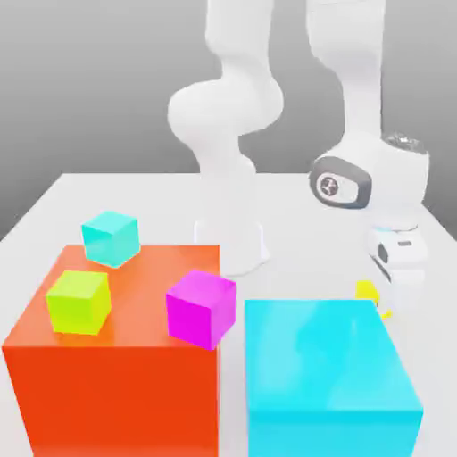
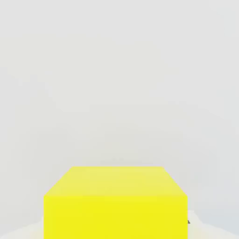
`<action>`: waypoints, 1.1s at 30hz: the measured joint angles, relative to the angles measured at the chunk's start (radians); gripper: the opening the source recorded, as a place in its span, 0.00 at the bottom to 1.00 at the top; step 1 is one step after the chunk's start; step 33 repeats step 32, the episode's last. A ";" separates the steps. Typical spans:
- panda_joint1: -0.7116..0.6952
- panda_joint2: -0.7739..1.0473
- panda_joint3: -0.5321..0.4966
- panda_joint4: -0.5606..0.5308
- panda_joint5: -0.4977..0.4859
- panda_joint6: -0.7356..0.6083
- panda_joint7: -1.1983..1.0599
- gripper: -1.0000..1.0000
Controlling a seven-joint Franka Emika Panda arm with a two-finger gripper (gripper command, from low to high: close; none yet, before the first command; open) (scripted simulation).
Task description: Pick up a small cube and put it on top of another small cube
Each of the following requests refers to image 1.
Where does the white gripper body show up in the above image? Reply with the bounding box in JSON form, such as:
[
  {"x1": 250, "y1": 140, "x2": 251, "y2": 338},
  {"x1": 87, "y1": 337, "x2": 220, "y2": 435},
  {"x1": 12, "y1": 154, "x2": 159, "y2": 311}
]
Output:
[{"x1": 370, "y1": 253, "x2": 427, "y2": 312}]

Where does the small yellow cube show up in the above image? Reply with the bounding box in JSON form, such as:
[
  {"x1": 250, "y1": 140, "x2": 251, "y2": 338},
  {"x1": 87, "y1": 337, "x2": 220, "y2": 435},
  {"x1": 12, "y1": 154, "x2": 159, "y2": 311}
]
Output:
[{"x1": 355, "y1": 279, "x2": 393, "y2": 321}]

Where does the small magenta cube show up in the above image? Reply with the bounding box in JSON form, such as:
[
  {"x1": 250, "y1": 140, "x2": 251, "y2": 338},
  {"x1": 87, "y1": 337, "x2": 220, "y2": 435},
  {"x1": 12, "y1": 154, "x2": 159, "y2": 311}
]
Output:
[{"x1": 165, "y1": 269, "x2": 237, "y2": 352}]

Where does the small turquoise cube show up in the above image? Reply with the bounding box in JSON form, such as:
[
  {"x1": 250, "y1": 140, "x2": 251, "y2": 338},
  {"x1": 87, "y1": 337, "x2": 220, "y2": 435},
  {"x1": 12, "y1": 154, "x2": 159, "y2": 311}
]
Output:
[{"x1": 80, "y1": 210, "x2": 142, "y2": 270}]

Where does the small lime green cube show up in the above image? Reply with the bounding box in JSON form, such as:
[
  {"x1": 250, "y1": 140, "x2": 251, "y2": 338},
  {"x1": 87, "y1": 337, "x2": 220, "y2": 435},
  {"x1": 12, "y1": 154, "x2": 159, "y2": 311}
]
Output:
[{"x1": 46, "y1": 270, "x2": 112, "y2": 337}]

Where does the large cyan box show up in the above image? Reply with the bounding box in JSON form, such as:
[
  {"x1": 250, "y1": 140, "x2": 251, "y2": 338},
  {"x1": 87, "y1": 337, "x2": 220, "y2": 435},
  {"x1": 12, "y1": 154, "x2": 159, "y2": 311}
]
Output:
[{"x1": 244, "y1": 298, "x2": 425, "y2": 457}]

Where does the large orange box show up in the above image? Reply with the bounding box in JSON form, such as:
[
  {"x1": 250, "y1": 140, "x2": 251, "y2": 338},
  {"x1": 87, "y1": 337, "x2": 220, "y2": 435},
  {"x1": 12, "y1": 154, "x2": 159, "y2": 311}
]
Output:
[{"x1": 1, "y1": 244, "x2": 221, "y2": 457}]

